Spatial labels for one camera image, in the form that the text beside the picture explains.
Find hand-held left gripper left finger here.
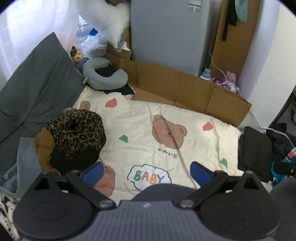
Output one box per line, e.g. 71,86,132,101
33,162,116,210

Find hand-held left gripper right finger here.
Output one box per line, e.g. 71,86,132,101
178,162,262,209

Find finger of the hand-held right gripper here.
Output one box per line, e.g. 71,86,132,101
275,162,296,175

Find leopard print skirt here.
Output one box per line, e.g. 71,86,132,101
46,109,107,160

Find black folded clothes stack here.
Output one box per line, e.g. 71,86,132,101
238,126,274,182

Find teal patterned garment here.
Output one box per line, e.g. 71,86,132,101
270,148,296,188

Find black jacket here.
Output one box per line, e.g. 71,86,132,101
266,123,296,163

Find black garment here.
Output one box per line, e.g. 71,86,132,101
50,137,107,175

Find brown garment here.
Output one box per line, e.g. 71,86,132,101
34,127,56,173

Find bear print blanket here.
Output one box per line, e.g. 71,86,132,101
73,87,243,192

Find blue-grey cloth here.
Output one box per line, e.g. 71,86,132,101
0,137,43,197

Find black cloth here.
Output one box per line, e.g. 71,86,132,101
96,65,136,95

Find grey neck pillow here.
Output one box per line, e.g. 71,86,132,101
82,57,128,90

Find white floral cloth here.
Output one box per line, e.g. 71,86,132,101
0,192,21,239

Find detergent bottle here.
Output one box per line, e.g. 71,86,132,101
199,68,212,80

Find brown cardboard sheet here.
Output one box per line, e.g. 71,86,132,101
105,44,252,127

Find plush toy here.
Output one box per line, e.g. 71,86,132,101
69,46,89,70

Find clear plastic bags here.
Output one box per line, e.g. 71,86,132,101
79,30,109,58

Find grey washing machine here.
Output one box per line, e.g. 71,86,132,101
129,0,216,78

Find white fluffy pillow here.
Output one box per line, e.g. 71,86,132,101
76,0,131,49

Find white curtain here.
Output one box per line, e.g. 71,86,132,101
0,0,80,79

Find teal hanging garment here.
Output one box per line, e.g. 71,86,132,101
235,0,249,22

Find white cable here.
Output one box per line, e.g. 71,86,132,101
208,45,296,149

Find black hanging strap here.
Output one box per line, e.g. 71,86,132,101
221,0,238,42

